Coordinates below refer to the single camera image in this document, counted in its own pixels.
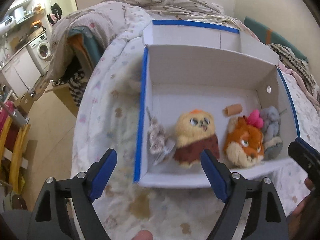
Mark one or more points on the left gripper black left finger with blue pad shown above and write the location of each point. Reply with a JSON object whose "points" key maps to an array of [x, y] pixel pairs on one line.
{"points": [[50, 219]]}

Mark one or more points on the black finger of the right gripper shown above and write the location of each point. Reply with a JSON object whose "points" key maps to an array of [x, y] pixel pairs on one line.
{"points": [[306, 157]]}

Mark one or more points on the grey blue plush toy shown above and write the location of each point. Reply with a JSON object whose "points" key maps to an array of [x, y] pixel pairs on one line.
{"points": [[272, 141]]}

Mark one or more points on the orange fox plush toy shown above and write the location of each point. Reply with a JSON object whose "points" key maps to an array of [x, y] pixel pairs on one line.
{"points": [[244, 143]]}

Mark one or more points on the pink round soft toy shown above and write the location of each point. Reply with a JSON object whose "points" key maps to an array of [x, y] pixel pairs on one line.
{"points": [[255, 120]]}

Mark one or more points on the small tan cylinder toy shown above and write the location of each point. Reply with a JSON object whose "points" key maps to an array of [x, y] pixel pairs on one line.
{"points": [[233, 109]]}

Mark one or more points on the yellow bear plush brown outfit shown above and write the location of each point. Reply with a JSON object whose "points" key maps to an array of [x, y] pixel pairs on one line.
{"points": [[195, 132]]}

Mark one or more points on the beige rope knot toy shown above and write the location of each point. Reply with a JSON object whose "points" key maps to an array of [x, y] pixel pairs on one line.
{"points": [[156, 133]]}

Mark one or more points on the person's right hand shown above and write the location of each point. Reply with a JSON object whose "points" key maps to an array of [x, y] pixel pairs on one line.
{"points": [[295, 216]]}

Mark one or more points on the person's thumb at bottom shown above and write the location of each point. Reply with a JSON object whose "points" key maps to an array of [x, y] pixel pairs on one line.
{"points": [[143, 235]]}

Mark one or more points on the yellow wooden chair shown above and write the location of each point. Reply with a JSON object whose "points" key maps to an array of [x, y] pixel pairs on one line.
{"points": [[16, 156]]}

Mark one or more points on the black white knitted blanket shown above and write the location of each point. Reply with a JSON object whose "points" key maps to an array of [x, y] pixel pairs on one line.
{"points": [[290, 61]]}

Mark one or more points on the cardboard box on floor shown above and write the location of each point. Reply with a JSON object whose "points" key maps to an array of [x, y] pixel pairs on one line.
{"points": [[24, 103]]}

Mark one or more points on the white box blue tape edges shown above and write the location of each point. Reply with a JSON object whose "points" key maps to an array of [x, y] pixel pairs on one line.
{"points": [[193, 65]]}

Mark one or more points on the green headboard cushion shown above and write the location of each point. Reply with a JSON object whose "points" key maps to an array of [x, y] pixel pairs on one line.
{"points": [[268, 36]]}

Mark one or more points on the zebra striped cloth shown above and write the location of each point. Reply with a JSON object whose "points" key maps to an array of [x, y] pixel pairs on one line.
{"points": [[75, 86]]}

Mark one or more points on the white kitchen cabinet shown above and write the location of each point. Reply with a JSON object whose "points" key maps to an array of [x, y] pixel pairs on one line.
{"points": [[21, 72]]}

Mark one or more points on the white washing machine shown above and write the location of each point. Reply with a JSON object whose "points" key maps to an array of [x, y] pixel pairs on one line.
{"points": [[39, 50]]}

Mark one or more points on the green orange folded cushion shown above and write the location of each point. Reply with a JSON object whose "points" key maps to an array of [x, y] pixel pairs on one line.
{"points": [[86, 48]]}

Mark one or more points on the beige waffle blanket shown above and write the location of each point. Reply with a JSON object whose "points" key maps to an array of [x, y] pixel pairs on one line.
{"points": [[106, 21]]}

